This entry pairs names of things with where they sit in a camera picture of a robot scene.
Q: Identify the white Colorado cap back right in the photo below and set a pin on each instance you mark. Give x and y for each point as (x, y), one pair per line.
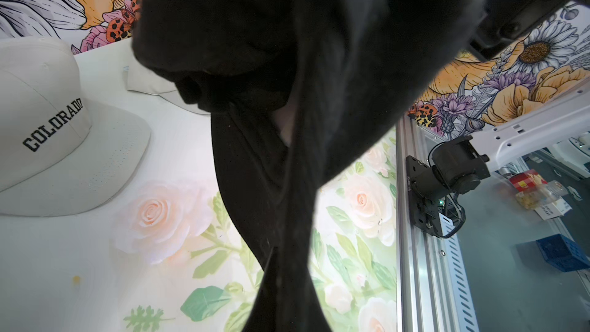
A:
(143, 80)

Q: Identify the black cap with patch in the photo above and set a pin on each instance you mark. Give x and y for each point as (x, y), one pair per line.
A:
(297, 90)

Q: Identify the white colorado cap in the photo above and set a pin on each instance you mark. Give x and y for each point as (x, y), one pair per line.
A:
(143, 80)
(61, 154)

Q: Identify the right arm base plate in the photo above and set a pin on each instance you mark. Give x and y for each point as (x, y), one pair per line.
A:
(426, 203)

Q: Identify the blue plastic crate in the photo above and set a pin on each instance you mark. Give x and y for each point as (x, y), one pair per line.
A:
(563, 253)

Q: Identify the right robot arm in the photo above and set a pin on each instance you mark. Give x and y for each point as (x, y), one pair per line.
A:
(524, 85)

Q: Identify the aluminium front rail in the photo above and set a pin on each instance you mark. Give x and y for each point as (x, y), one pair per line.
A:
(432, 288)

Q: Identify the red and yellow box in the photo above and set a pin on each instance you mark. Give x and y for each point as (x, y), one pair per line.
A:
(526, 180)

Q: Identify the white Colorado cap front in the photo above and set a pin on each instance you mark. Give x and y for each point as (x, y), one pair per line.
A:
(61, 154)

